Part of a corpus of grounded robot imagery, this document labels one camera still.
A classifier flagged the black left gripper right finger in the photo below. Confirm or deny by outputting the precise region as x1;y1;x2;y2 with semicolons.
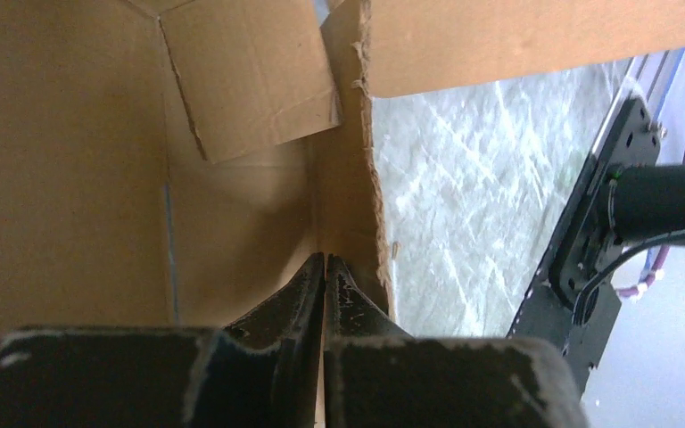
324;255;589;427

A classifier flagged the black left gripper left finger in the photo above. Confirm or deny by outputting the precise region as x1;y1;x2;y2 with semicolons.
0;253;325;427

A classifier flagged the brown cardboard box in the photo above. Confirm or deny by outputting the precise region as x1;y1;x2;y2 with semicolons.
0;1;685;336

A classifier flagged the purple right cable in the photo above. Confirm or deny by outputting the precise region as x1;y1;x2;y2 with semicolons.
614;70;685;300

